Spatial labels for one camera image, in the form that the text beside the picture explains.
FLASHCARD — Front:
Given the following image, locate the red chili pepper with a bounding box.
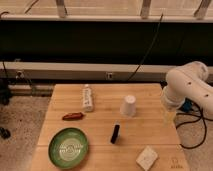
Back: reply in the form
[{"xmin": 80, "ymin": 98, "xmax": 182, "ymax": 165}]
[{"xmin": 62, "ymin": 112, "xmax": 84, "ymax": 121}]

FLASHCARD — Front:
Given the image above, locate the black object left floor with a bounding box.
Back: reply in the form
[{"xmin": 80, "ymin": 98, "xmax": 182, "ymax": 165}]
[{"xmin": 0, "ymin": 127, "xmax": 11, "ymax": 139}]

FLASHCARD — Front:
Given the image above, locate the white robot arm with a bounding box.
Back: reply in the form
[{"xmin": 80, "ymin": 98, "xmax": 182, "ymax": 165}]
[{"xmin": 161, "ymin": 61, "xmax": 213, "ymax": 123}]

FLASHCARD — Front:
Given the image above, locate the black hanging cable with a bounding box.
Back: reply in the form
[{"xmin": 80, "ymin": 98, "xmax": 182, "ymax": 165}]
[{"xmin": 124, "ymin": 12, "xmax": 165, "ymax": 83}]

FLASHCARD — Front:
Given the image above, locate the white plastic bottle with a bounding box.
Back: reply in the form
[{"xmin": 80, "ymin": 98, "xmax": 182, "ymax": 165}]
[{"xmin": 82, "ymin": 84, "xmax": 94, "ymax": 112}]

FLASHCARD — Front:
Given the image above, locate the white sponge block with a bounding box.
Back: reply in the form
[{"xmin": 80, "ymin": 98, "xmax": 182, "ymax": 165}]
[{"xmin": 136, "ymin": 146, "xmax": 158, "ymax": 171}]

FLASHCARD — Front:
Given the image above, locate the black eraser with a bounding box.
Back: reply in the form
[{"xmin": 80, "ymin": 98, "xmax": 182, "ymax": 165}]
[{"xmin": 110, "ymin": 124, "xmax": 120, "ymax": 144}]

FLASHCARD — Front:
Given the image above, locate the blue object on floor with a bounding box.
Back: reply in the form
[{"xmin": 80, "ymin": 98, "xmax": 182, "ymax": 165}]
[{"xmin": 180, "ymin": 99, "xmax": 192, "ymax": 113}]

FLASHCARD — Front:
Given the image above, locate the green patterned plate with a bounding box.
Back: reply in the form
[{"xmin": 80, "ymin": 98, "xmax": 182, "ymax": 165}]
[{"xmin": 48, "ymin": 127, "xmax": 89, "ymax": 169}]

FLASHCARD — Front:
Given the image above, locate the black cable on floor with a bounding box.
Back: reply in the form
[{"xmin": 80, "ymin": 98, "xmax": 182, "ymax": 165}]
[{"xmin": 175, "ymin": 101, "xmax": 213, "ymax": 150}]

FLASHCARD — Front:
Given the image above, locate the white wall outlet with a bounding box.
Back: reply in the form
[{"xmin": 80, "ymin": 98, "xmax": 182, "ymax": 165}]
[{"xmin": 106, "ymin": 73, "xmax": 113, "ymax": 80}]

